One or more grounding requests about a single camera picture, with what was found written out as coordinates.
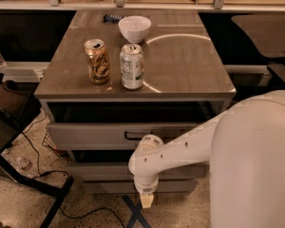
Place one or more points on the black office chair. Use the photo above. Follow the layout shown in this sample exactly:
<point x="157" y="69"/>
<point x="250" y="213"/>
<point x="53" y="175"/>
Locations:
<point x="267" y="32"/>

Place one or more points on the grey drawer cabinet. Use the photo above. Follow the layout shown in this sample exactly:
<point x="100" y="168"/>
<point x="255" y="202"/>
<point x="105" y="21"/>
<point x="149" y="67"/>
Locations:
<point x="184" y="79"/>

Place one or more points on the grey drawer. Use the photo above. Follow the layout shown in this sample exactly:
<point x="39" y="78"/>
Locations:
<point x="111" y="136"/>
<point x="111" y="165"/>
<point x="128" y="187"/>

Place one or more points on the blue snack bar wrapper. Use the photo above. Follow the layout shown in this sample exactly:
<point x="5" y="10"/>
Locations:
<point x="113" y="19"/>

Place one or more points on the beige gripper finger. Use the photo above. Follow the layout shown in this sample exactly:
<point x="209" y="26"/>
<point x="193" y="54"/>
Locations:
<point x="146" y="200"/>

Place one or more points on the clear plastic bottle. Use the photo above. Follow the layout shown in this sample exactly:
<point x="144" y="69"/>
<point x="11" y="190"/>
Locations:
<point x="24" y="163"/>

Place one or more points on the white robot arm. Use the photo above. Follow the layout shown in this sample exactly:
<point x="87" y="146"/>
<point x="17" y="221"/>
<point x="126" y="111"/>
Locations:
<point x="245" y="146"/>

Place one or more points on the blue tape cross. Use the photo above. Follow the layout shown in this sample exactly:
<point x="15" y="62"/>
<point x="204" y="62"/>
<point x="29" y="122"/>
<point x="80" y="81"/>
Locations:
<point x="136" y="215"/>

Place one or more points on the white bowl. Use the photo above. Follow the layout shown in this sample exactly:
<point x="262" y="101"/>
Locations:
<point x="134" y="28"/>

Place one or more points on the gold crumpled soda can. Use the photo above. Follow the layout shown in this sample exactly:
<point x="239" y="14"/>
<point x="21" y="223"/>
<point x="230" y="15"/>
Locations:
<point x="98" y="62"/>

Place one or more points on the brown bag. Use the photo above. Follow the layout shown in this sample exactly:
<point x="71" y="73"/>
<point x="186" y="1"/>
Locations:
<point x="18" y="108"/>

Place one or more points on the wire basket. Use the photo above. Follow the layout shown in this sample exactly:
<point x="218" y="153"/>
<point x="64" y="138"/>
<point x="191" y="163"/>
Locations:
<point x="49" y="144"/>

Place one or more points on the white green soda can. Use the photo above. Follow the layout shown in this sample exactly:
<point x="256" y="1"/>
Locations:
<point x="131" y="58"/>

